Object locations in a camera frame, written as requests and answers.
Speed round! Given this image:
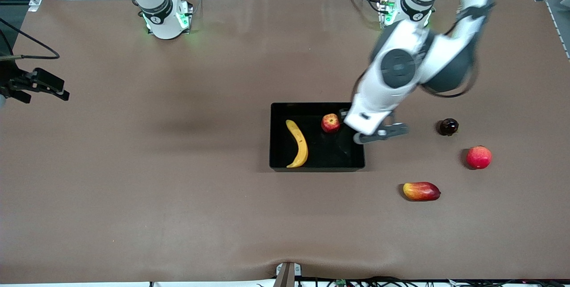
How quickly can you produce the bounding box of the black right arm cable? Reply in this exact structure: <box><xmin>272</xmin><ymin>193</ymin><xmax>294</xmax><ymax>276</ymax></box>
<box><xmin>0</xmin><ymin>18</ymin><xmax>61</xmax><ymax>61</ymax></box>

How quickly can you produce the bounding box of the yellow banana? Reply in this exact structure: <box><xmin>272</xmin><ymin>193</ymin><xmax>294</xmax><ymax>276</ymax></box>
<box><xmin>285</xmin><ymin>119</ymin><xmax>309</xmax><ymax>169</ymax></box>

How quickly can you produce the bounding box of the red yellow mango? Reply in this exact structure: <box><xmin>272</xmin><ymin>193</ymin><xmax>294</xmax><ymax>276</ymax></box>
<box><xmin>403</xmin><ymin>181</ymin><xmax>441</xmax><ymax>202</ymax></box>

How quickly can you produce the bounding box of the dark purple plum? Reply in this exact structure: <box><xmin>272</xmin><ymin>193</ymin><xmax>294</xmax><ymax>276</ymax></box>
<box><xmin>439</xmin><ymin>118</ymin><xmax>460</xmax><ymax>137</ymax></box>

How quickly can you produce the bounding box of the black rectangular plastic box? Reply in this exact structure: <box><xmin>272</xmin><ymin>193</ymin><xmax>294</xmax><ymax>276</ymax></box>
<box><xmin>269</xmin><ymin>102</ymin><xmax>366</xmax><ymax>173</ymax></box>

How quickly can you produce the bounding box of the small red yellow apple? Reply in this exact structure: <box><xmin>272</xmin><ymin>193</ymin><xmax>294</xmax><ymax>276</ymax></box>
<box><xmin>321</xmin><ymin>113</ymin><xmax>341</xmax><ymax>134</ymax></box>

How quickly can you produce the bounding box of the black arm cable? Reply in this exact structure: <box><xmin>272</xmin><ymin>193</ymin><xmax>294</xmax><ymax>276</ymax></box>
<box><xmin>421</xmin><ymin>4</ymin><xmax>496</xmax><ymax>99</ymax></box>
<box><xmin>0</xmin><ymin>18</ymin><xmax>61</xmax><ymax>61</ymax></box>

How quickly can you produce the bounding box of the round red peach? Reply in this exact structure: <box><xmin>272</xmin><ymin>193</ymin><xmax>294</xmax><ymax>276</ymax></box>
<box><xmin>466</xmin><ymin>145</ymin><xmax>493</xmax><ymax>170</ymax></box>

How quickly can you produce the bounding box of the brown table cover mat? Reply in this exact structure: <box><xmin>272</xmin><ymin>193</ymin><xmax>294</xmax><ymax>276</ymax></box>
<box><xmin>0</xmin><ymin>0</ymin><xmax>570</xmax><ymax>284</ymax></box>

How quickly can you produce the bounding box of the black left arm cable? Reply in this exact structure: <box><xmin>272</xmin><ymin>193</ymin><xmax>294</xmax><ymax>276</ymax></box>
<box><xmin>421</xmin><ymin>4</ymin><xmax>496</xmax><ymax>99</ymax></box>

